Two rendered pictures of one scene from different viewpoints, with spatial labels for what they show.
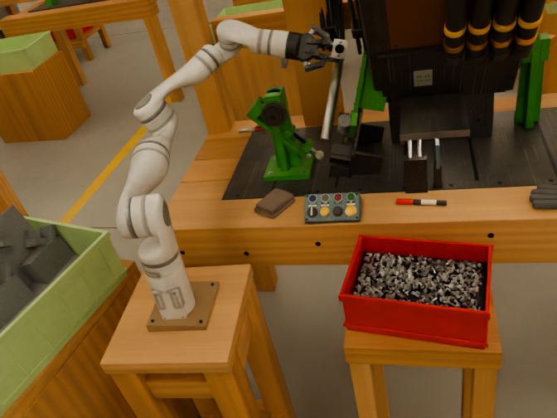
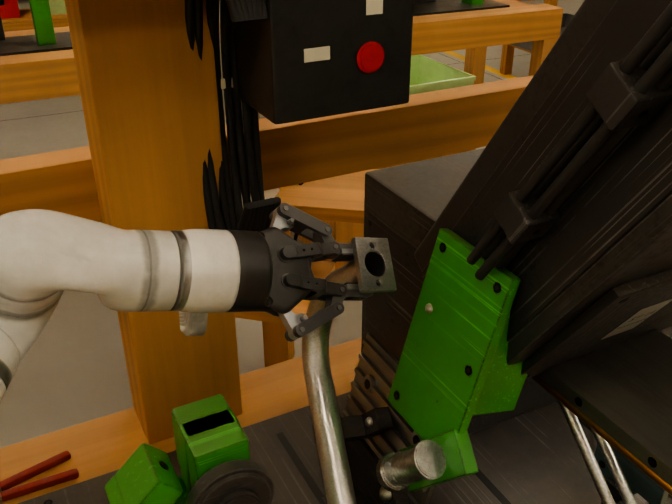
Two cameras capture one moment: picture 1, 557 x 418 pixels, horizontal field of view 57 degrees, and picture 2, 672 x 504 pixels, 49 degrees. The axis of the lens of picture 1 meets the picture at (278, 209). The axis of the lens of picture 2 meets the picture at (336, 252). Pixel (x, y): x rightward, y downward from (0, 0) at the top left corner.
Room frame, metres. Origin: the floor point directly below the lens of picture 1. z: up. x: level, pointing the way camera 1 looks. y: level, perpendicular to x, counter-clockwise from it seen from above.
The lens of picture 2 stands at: (0.99, 0.21, 1.61)
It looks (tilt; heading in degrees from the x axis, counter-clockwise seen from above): 29 degrees down; 314
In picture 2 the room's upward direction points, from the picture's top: straight up
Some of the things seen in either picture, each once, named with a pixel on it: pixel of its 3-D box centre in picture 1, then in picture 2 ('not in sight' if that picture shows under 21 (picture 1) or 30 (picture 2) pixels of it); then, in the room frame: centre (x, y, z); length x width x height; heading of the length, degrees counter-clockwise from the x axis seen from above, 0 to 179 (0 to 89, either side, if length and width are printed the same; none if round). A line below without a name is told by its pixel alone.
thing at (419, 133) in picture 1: (431, 100); (602, 359); (1.23, -0.47, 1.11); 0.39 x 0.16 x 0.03; 161
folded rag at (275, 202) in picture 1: (273, 202); not in sight; (1.23, 0.01, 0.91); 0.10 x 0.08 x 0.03; 129
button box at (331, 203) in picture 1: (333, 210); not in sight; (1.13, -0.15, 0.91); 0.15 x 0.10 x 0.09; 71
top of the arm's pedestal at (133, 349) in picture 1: (182, 315); not in sight; (0.96, 0.30, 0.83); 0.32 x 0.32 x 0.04; 75
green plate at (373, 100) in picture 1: (371, 81); (472, 337); (1.32, -0.33, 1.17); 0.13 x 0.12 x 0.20; 71
